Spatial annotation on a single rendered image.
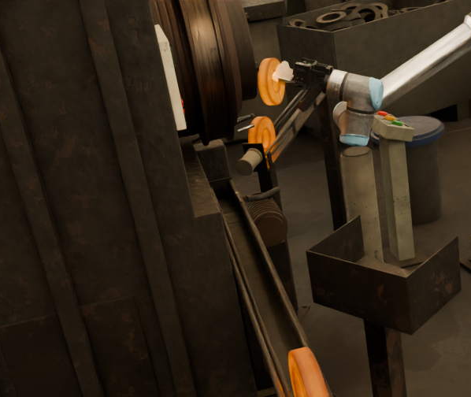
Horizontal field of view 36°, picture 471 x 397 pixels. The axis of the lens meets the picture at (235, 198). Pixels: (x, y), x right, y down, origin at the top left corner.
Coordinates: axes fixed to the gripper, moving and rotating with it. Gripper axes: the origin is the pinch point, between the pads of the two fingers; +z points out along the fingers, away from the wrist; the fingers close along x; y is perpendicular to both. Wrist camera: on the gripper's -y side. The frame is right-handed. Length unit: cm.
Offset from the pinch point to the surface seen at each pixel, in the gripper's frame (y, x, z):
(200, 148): -14.5, 34.4, 7.8
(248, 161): -23.8, 16.9, -1.4
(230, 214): -23, 51, -11
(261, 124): -17.1, 1.9, 0.9
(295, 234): -98, -63, 3
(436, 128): -39, -86, -47
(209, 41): 30, 66, -8
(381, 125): -25, -40, -31
